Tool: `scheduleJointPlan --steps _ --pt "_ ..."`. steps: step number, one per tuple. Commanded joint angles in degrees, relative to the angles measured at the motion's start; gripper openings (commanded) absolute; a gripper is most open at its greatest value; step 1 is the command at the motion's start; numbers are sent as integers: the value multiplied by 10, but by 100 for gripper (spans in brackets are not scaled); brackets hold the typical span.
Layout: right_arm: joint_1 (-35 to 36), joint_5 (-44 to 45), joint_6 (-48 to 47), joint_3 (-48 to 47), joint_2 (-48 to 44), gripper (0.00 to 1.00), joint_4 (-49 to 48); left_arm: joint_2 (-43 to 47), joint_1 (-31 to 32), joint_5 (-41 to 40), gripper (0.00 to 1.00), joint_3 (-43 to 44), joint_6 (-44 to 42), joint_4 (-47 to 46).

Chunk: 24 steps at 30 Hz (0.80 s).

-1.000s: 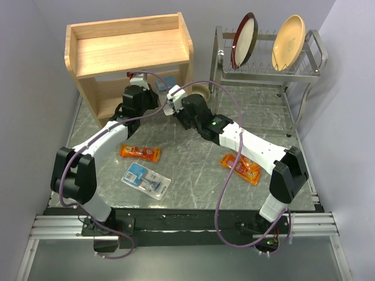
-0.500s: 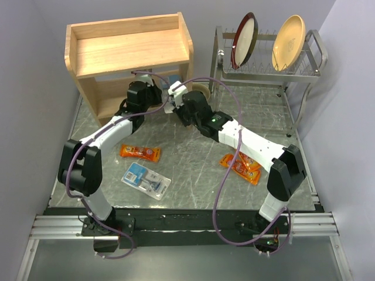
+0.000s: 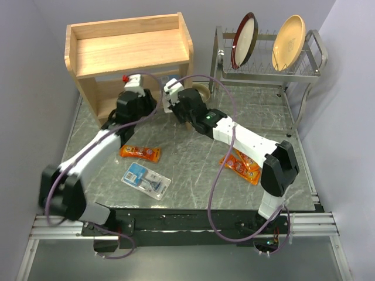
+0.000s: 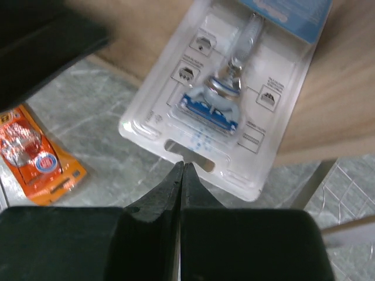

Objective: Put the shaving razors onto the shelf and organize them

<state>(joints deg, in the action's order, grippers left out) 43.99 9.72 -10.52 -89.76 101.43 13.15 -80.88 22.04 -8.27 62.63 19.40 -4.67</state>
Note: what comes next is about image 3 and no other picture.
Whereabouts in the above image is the beige round plate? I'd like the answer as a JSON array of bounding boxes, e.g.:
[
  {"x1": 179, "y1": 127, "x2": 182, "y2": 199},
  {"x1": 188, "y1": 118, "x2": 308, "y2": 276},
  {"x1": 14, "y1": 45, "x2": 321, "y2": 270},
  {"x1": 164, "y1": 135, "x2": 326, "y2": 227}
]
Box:
[{"x1": 272, "y1": 15, "x2": 306, "y2": 71}]

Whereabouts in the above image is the red rimmed white plate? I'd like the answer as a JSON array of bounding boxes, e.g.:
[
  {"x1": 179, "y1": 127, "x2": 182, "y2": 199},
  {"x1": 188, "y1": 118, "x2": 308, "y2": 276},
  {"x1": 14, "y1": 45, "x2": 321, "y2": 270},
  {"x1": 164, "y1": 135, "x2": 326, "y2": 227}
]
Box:
[{"x1": 230, "y1": 12, "x2": 258, "y2": 70}]

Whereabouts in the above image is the steel dish rack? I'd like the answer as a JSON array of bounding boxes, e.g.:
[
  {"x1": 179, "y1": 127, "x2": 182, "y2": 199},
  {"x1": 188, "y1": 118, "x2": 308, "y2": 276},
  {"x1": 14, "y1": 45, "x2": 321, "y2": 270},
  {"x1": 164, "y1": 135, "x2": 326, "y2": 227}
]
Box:
[{"x1": 210, "y1": 26, "x2": 328, "y2": 137}]

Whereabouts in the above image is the grey ceramic bowl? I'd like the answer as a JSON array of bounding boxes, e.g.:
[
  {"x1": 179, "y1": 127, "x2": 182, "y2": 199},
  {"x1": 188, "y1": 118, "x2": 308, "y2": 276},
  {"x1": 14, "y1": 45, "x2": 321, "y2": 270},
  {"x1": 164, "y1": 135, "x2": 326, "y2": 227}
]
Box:
[{"x1": 192, "y1": 83, "x2": 211, "y2": 103}]

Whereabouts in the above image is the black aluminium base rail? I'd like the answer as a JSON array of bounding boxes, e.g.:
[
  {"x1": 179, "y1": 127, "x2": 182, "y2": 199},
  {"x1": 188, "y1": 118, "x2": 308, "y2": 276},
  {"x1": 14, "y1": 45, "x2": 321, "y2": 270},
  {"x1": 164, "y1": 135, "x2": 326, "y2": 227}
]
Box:
[{"x1": 29, "y1": 208, "x2": 339, "y2": 253}]

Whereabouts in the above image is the blue blister razor pack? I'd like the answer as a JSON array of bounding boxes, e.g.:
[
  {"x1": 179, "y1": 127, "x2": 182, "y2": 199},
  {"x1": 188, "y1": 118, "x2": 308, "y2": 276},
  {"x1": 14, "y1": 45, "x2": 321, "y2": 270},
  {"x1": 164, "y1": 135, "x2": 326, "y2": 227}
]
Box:
[
  {"x1": 121, "y1": 162, "x2": 172, "y2": 201},
  {"x1": 159, "y1": 74, "x2": 180, "y2": 87}
]

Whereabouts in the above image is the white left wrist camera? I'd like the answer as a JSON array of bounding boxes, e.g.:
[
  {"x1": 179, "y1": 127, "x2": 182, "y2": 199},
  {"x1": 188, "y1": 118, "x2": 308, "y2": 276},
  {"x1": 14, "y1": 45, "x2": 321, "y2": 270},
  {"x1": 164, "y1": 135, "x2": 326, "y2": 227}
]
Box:
[{"x1": 122, "y1": 74, "x2": 145, "y2": 96}]

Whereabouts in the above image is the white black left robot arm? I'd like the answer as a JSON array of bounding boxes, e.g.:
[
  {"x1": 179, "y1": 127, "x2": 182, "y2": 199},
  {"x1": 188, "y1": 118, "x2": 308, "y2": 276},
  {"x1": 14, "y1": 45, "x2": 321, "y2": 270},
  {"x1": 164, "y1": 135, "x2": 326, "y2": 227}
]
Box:
[{"x1": 39, "y1": 87, "x2": 158, "y2": 235}]

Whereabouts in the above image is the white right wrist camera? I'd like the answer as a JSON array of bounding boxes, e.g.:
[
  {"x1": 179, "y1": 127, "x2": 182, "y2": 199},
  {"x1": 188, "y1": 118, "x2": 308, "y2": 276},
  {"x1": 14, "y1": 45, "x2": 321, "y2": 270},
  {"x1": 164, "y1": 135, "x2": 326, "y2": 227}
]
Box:
[{"x1": 162, "y1": 78, "x2": 185, "y2": 114}]

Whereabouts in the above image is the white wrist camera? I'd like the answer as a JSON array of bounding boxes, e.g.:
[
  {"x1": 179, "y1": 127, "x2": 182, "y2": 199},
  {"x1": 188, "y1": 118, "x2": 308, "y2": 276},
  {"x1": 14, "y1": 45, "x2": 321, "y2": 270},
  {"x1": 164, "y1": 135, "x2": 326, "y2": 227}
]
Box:
[
  {"x1": 122, "y1": 74, "x2": 145, "y2": 96},
  {"x1": 162, "y1": 78, "x2": 185, "y2": 114}
]

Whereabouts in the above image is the orange razor pack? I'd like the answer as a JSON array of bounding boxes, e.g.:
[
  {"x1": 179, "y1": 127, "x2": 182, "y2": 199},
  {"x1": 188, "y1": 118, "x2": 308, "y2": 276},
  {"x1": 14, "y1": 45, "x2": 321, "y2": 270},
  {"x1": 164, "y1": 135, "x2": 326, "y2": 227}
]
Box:
[
  {"x1": 234, "y1": 149, "x2": 260, "y2": 172},
  {"x1": 224, "y1": 154, "x2": 261, "y2": 185},
  {"x1": 120, "y1": 145, "x2": 161, "y2": 162}
]

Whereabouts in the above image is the wooden two-tier shelf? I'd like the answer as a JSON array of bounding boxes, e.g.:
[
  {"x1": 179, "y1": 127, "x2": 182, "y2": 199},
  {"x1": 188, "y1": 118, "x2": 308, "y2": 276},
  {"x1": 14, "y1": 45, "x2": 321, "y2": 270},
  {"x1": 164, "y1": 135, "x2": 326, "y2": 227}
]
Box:
[{"x1": 64, "y1": 12, "x2": 194, "y2": 125}]

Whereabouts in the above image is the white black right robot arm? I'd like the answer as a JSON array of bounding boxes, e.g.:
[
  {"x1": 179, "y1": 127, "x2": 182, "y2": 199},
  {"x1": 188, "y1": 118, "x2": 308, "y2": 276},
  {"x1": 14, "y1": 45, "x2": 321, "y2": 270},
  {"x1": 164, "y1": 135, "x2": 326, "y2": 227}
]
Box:
[{"x1": 163, "y1": 86, "x2": 299, "y2": 233}]

